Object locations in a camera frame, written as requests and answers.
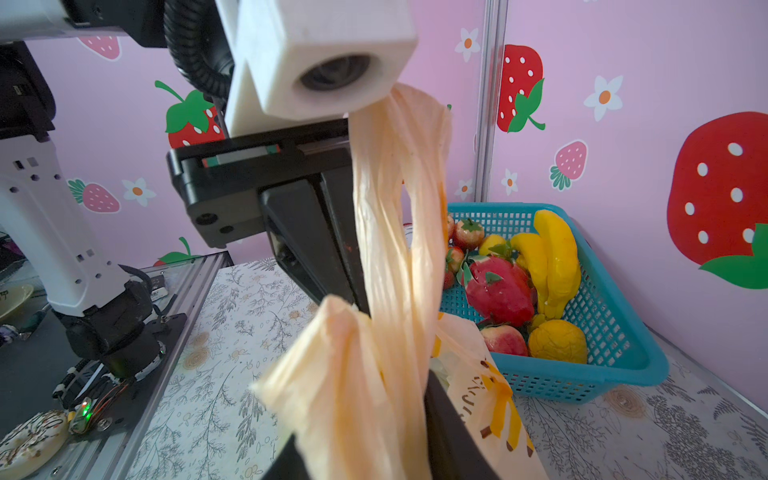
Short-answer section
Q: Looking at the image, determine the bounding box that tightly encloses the teal plastic basket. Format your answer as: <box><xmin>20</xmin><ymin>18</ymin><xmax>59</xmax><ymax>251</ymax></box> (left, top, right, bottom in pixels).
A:
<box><xmin>447</xmin><ymin>202</ymin><xmax>669</xmax><ymax>404</ymax></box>

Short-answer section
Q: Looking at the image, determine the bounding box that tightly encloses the small yellow banana bunch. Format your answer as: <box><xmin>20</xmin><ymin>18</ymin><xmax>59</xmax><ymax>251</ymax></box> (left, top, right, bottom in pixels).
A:
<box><xmin>510</xmin><ymin>210</ymin><xmax>582</xmax><ymax>320</ymax></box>

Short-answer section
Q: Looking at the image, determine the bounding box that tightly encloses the yellow lemon fake fruit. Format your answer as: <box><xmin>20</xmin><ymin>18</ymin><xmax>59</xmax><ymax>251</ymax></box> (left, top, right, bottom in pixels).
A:
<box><xmin>528</xmin><ymin>320</ymin><xmax>588</xmax><ymax>364</ymax></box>

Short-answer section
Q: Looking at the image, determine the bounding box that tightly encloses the red dragon fruit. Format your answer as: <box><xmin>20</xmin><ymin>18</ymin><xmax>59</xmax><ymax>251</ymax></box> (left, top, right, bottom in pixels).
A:
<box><xmin>465</xmin><ymin>257</ymin><xmax>535</xmax><ymax>327</ymax></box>

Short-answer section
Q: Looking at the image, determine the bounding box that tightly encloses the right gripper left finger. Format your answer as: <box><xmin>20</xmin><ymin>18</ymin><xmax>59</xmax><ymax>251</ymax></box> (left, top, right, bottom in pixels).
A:
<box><xmin>262</xmin><ymin>434</ymin><xmax>311</xmax><ymax>480</ymax></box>

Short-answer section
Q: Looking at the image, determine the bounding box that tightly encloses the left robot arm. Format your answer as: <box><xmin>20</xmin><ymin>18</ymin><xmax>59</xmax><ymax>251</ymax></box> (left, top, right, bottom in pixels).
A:
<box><xmin>1</xmin><ymin>1</ymin><xmax>417</xmax><ymax>379</ymax></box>

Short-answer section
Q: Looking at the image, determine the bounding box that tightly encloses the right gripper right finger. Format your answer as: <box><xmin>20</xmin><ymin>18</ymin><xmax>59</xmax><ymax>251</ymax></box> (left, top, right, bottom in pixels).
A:
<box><xmin>424</xmin><ymin>372</ymin><xmax>499</xmax><ymax>480</ymax></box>

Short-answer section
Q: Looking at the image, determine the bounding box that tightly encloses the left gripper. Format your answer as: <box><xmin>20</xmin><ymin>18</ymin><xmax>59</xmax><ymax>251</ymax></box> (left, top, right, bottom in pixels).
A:
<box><xmin>166</xmin><ymin>119</ymin><xmax>370</xmax><ymax>314</ymax></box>

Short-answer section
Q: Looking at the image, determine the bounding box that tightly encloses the aluminium rail frame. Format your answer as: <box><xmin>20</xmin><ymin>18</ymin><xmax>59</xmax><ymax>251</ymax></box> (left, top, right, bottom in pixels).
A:
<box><xmin>23</xmin><ymin>251</ymin><xmax>235</xmax><ymax>480</ymax></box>

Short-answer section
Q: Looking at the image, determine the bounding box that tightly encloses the white sprinkled donut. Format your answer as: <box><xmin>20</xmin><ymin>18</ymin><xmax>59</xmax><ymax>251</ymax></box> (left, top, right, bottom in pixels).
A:
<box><xmin>1</xmin><ymin>410</ymin><xmax>69</xmax><ymax>480</ymax></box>

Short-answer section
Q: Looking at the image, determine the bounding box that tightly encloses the beige plastic bag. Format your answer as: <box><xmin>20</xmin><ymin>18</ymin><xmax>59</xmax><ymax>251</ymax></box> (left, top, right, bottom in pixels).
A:
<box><xmin>252</xmin><ymin>84</ymin><xmax>546</xmax><ymax>479</ymax></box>

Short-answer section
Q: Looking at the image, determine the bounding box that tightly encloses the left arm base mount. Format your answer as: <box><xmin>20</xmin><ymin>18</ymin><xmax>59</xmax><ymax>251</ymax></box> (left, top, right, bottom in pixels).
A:
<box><xmin>52</xmin><ymin>313</ymin><xmax>187</xmax><ymax>438</ymax></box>

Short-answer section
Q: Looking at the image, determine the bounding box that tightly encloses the strawberry fake fruit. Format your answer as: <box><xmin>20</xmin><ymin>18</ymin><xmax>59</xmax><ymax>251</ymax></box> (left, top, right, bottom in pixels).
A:
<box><xmin>452</xmin><ymin>217</ymin><xmax>485</xmax><ymax>251</ymax></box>
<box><xmin>445</xmin><ymin>245</ymin><xmax>465</xmax><ymax>274</ymax></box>

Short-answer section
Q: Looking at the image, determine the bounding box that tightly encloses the red peach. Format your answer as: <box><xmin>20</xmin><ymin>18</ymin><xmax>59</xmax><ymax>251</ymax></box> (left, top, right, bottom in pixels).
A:
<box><xmin>480</xmin><ymin>325</ymin><xmax>529</xmax><ymax>357</ymax></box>

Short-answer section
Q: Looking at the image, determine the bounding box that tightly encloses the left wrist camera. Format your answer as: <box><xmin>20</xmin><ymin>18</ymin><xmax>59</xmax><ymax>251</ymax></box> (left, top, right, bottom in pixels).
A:
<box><xmin>216</xmin><ymin>0</ymin><xmax>418</xmax><ymax>137</ymax></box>

